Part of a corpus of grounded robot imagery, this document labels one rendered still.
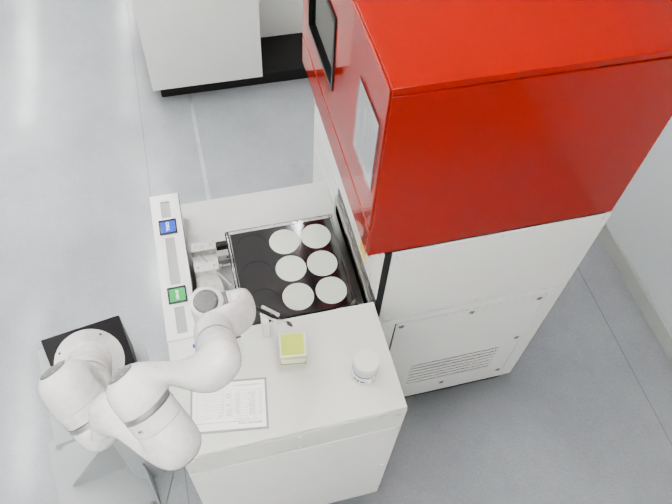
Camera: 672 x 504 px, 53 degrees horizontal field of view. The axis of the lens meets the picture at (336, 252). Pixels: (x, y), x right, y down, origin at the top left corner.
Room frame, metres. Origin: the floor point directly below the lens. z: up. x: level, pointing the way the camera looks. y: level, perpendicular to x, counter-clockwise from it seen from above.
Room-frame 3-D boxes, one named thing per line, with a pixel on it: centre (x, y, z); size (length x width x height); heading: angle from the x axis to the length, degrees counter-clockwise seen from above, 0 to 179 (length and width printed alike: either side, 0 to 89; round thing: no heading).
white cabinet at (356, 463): (1.05, 0.22, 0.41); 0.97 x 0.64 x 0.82; 18
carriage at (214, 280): (1.06, 0.39, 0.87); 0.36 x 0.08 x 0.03; 18
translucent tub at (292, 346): (0.83, 0.10, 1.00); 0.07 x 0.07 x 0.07; 10
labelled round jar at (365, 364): (0.78, -0.11, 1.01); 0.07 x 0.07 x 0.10
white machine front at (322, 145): (1.42, -0.01, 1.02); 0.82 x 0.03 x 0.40; 18
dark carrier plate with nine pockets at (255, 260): (1.16, 0.14, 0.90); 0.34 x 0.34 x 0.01; 18
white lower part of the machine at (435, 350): (1.52, -0.34, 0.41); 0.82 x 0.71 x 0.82; 18
